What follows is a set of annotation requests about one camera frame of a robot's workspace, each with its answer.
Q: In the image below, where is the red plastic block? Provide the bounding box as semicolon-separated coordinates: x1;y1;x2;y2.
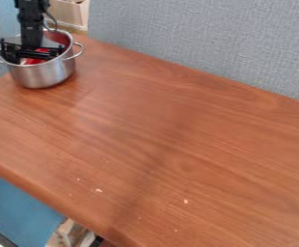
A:
19;48;50;65

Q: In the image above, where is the beige wooden cabinet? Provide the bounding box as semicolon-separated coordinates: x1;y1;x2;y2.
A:
50;0;91;31

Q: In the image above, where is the stainless steel pot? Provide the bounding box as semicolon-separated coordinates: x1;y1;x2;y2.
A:
0;30;86;89

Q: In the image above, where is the black cable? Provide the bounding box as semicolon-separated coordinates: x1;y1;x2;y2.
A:
42;11;59;33

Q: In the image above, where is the white frame under table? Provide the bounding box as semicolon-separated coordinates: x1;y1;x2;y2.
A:
46;219;95;247

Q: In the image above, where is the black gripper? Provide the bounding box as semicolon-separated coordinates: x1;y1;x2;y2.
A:
0;13;65;65

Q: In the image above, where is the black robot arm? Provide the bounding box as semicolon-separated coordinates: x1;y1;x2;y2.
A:
0;0;65;65

